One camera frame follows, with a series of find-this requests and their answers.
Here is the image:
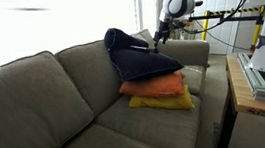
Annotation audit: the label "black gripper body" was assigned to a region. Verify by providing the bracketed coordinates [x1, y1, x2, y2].
[156, 18, 174, 41]

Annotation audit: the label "wooden chair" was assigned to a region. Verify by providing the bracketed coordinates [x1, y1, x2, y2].
[170, 17, 201, 43]

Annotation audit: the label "navy blue pillow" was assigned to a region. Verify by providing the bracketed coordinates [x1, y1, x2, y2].
[101, 19, 186, 86]

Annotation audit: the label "orange pillow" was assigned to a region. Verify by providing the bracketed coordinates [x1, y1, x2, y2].
[117, 69, 188, 104]

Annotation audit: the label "yellow pillow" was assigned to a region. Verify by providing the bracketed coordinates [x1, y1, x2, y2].
[126, 83, 196, 118]

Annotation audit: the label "wooden table, black legs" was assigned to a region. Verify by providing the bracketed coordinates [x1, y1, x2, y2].
[204, 50, 265, 148]

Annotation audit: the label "bright window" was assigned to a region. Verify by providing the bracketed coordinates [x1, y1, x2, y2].
[0, 0, 146, 75]

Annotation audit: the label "grey-green fabric sofa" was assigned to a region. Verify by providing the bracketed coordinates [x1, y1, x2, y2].
[0, 21, 222, 148]

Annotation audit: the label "black hanging cable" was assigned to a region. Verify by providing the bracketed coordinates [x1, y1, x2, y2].
[205, 24, 253, 57]

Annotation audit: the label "yellow black barrier frame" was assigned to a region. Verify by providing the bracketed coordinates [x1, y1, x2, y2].
[187, 3, 265, 56]

